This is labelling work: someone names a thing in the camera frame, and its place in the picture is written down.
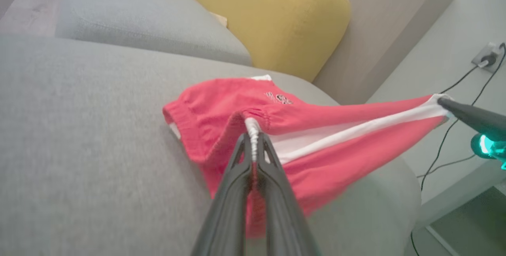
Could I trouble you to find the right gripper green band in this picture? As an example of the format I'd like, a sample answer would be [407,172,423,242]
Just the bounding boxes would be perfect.
[438,98,506,169]

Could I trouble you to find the white wall socket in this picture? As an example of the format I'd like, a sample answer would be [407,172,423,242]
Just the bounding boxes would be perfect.
[471,42,504,74]

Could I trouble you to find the grey sofa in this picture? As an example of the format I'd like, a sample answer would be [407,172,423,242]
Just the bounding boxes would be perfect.
[0,34,421,256]

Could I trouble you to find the red shorts with white stripes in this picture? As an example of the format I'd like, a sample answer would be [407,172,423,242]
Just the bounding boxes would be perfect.
[162,75,451,239]

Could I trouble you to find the yellow sofa back cushion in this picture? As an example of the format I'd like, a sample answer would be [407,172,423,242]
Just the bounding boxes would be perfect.
[184,0,351,82]

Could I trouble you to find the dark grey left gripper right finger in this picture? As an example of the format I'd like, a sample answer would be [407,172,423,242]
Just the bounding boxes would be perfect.
[257,133,319,256]

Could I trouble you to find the grey-beige sofa armrest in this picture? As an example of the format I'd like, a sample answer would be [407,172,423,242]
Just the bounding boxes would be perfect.
[312,0,458,105]

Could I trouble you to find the thin black power cable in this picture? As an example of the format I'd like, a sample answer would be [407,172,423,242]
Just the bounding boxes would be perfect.
[410,42,506,256]
[416,154,476,179]
[440,63,485,93]

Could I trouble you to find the small grey sofa seat cushion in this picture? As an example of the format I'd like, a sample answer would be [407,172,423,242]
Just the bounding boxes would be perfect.
[55,0,253,66]

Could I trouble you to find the beige sofa label tag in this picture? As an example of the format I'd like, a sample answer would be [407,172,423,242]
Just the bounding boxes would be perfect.
[210,11,228,28]

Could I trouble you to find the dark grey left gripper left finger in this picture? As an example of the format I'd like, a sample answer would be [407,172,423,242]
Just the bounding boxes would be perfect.
[191,133,253,256]

